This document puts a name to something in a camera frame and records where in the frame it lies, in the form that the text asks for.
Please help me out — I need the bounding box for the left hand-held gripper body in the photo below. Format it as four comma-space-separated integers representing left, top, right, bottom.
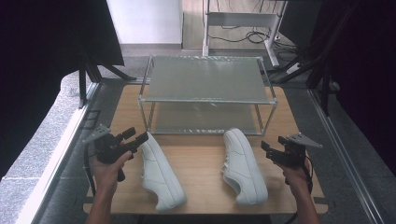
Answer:
82, 124, 138, 183

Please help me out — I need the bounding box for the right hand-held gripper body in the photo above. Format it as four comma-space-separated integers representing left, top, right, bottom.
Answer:
265, 133, 323, 169

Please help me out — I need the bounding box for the white sneaker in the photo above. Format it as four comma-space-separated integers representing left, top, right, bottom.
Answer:
139, 131, 188, 213
221, 127, 269, 206

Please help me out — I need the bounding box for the two-tier metal shoe rack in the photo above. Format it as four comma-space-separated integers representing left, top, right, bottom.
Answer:
137, 55, 278, 137

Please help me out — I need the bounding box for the person's right hand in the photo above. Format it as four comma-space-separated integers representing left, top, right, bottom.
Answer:
276, 162, 310, 191

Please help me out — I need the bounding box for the person's left hand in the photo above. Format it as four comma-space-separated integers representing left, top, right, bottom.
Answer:
92, 150, 134, 191

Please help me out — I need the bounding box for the black metal stand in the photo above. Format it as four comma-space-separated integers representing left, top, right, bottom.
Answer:
268, 46, 332, 117
77, 46, 138, 110

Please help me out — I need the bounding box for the white power strip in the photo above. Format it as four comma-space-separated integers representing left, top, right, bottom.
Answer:
285, 63, 302, 76

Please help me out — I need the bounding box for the dark curtain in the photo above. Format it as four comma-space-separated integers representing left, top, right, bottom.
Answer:
0, 0, 125, 181
306, 0, 396, 175

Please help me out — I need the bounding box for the right hand-held gripper black cable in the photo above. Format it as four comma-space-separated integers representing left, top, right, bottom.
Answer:
284, 154, 315, 224

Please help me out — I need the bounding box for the hand-held gripper black cable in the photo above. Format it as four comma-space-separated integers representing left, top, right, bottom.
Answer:
284, 154, 315, 224
83, 143, 97, 198

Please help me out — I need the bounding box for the left hand-held gripper black cable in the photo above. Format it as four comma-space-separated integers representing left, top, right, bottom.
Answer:
83, 143, 97, 198

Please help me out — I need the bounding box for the aluminium floor rail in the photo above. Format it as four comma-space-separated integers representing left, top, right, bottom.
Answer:
307, 88, 387, 224
15, 82, 101, 224

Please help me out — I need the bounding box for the tangle of black floor cables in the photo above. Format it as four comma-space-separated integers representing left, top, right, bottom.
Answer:
207, 25, 301, 54

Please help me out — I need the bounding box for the white metal desk frame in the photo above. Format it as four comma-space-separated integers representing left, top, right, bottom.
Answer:
202, 0, 289, 68

